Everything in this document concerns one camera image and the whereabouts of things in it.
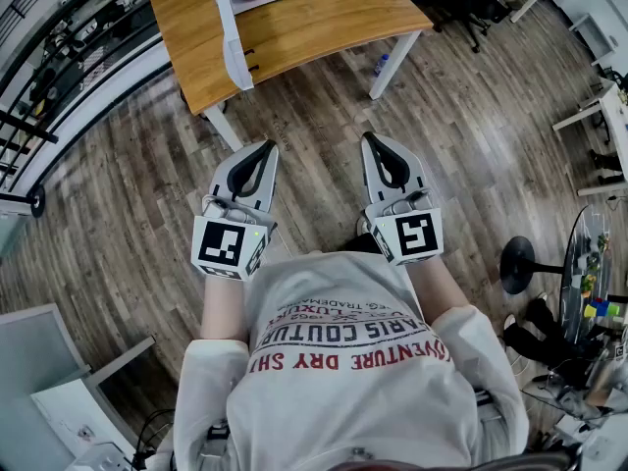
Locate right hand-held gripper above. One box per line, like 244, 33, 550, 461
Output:
360, 131, 445, 267

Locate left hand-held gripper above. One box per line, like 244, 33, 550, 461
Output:
190, 139, 281, 283

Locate white microwave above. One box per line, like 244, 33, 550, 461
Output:
202, 0, 340, 92

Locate person's left forearm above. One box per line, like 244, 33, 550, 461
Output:
198, 273, 250, 346

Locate person's right forearm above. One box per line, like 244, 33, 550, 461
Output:
404, 256, 473, 326

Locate wooden table with white legs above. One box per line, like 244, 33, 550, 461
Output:
146, 0, 436, 154

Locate black office chair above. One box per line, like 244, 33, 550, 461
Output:
430, 0, 522, 54

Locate round glass table black base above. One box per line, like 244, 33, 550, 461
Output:
498, 203, 628, 362

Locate black metal railing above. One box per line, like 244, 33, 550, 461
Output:
0, 0, 166, 218

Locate person's white printed shirt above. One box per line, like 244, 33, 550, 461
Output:
171, 251, 532, 471

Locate white partition desk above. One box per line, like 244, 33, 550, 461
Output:
0, 303, 159, 471

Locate black cables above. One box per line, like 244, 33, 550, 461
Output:
131, 406, 177, 463

